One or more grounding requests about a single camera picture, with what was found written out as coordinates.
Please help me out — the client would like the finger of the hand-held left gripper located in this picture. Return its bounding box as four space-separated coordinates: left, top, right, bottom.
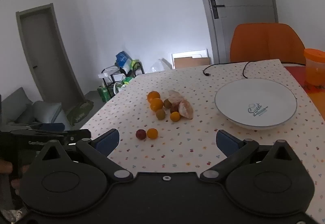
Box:
38 129 91 144
28 123 65 131

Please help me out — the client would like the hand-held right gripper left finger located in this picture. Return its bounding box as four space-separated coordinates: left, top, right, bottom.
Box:
32 128 134 184

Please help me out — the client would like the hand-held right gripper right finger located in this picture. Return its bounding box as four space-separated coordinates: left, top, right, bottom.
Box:
200 129 301 184

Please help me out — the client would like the white round plate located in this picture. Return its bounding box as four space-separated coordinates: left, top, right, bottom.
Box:
214 79 297 130

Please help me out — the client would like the peeled tangerine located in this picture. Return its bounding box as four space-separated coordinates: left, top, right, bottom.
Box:
168 89 185 104
178 99 194 120

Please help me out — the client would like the large orange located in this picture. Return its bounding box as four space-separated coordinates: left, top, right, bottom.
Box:
150 98 164 112

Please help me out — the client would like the person's left hand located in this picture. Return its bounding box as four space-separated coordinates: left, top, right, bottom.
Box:
0 159 29 187

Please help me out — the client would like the grey cushion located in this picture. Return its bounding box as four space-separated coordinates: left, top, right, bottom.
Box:
32 101 71 128

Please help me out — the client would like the floral dotted tablecloth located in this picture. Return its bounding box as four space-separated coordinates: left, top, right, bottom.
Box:
80 59 325 204

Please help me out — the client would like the grey sofa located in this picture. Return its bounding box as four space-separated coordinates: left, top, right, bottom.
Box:
0 87 34 126

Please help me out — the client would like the green box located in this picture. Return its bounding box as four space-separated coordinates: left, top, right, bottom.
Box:
97 84 115 103

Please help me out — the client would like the black metal rack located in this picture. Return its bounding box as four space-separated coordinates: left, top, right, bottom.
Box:
102 62 145 95

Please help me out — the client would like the grey interior door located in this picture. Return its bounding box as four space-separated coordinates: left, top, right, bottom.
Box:
16 3 86 111

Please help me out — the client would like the blue plastic bag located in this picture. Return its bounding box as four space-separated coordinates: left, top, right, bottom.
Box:
115 51 134 74

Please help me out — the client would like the brown cardboard sheet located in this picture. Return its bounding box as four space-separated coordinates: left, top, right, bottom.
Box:
174 56 211 69

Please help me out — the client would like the clear plastic bag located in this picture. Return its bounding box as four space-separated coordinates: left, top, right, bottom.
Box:
151 58 171 74

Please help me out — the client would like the red table mat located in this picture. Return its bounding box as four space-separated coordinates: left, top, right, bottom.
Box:
284 65 325 123

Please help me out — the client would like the orange chair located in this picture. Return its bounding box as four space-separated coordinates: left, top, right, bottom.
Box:
230 23 306 65

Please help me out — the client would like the orange lidded plastic cup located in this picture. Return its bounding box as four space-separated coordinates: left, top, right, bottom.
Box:
304 48 325 86

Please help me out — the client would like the black cable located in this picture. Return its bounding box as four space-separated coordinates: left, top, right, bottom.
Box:
203 61 306 79

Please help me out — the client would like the white frame panel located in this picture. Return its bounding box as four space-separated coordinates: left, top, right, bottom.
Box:
171 49 209 69

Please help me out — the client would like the grey door with handle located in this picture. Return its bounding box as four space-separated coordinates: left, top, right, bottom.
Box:
198 0 279 63

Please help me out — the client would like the black door handle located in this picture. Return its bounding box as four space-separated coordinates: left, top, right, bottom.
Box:
210 0 225 19

